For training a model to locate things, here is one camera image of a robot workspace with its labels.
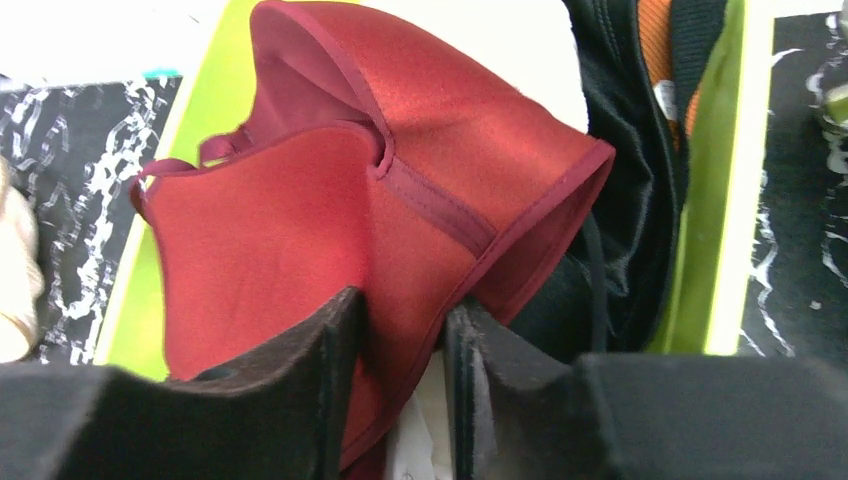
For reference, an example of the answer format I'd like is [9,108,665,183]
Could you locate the pink floral laundry bag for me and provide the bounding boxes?
[1,159,44,363]

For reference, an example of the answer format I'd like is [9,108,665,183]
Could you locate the black garment in basin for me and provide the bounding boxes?
[508,0,730,366]

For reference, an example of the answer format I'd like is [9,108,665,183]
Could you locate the green white marker pen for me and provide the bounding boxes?
[143,68,181,79]

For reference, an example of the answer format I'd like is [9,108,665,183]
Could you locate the dark red bra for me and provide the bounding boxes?
[135,1,615,479]

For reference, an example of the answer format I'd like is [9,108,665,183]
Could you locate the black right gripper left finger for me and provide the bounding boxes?
[1,288,363,479]

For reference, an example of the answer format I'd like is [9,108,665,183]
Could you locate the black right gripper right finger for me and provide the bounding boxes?
[444,302,847,479]

